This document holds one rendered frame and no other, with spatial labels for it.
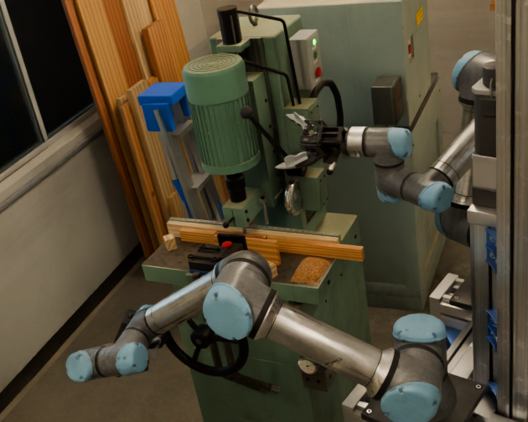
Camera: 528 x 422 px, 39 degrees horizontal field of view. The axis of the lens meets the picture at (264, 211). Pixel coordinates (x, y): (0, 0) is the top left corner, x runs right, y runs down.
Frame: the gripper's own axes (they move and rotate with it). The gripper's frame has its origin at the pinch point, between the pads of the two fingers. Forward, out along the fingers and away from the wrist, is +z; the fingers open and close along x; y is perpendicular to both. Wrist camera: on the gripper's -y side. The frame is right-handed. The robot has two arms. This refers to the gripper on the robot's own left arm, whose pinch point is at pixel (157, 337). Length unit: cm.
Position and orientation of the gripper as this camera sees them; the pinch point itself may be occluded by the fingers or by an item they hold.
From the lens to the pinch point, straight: 218.9
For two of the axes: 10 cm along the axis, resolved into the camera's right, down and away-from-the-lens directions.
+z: 4.3, 0.0, 9.0
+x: 9.0, 0.8, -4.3
